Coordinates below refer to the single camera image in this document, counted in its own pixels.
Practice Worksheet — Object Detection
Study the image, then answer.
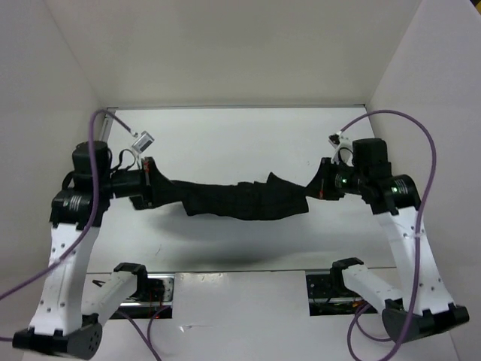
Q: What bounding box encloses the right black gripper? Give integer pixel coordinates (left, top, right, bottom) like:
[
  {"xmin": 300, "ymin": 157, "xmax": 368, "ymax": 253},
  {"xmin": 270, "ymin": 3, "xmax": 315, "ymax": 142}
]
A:
[{"xmin": 301, "ymin": 156, "xmax": 367, "ymax": 200}]

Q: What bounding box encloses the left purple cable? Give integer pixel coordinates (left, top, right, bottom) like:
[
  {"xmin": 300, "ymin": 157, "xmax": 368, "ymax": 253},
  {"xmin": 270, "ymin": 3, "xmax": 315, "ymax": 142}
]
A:
[{"xmin": 0, "ymin": 108, "xmax": 166, "ymax": 358}]

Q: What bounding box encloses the black skirt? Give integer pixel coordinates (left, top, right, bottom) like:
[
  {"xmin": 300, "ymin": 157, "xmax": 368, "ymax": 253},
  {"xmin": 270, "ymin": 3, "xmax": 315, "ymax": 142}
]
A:
[{"xmin": 147, "ymin": 157, "xmax": 322, "ymax": 221}]

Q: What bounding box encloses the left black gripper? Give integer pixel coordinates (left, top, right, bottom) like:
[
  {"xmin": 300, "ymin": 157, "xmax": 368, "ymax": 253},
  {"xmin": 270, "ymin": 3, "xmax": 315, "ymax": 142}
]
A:
[{"xmin": 101, "ymin": 156, "xmax": 189, "ymax": 205}]

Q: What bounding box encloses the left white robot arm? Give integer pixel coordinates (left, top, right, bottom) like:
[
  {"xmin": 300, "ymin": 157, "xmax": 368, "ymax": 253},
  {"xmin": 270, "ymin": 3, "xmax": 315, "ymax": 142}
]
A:
[{"xmin": 12, "ymin": 141, "xmax": 150, "ymax": 360}]

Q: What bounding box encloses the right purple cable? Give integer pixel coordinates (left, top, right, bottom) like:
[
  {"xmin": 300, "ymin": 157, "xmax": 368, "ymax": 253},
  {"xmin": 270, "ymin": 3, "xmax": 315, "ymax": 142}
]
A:
[{"xmin": 337, "ymin": 109, "xmax": 437, "ymax": 359}]

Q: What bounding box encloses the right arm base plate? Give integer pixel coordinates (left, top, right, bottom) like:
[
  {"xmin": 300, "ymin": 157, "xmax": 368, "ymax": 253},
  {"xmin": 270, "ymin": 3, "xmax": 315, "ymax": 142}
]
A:
[{"xmin": 305, "ymin": 272, "xmax": 365, "ymax": 317}]

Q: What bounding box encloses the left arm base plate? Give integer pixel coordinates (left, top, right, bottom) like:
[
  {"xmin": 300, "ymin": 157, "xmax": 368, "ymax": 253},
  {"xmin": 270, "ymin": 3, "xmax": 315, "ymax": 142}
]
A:
[{"xmin": 86, "ymin": 273, "xmax": 177, "ymax": 320}]

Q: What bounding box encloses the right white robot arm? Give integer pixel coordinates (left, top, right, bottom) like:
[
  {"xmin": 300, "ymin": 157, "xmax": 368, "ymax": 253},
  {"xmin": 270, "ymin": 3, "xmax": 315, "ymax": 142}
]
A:
[{"xmin": 318, "ymin": 134, "xmax": 470, "ymax": 342}]

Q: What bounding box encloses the purple cable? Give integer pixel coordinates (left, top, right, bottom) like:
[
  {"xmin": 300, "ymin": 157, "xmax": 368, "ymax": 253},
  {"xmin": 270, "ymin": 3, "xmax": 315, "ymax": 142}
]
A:
[
  {"xmin": 337, "ymin": 109, "xmax": 437, "ymax": 359},
  {"xmin": 0, "ymin": 108, "xmax": 166, "ymax": 358}
]

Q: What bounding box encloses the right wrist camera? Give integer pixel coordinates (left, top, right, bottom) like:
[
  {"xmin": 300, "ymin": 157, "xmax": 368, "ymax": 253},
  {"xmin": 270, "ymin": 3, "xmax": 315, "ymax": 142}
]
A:
[{"xmin": 328, "ymin": 132, "xmax": 352, "ymax": 164}]

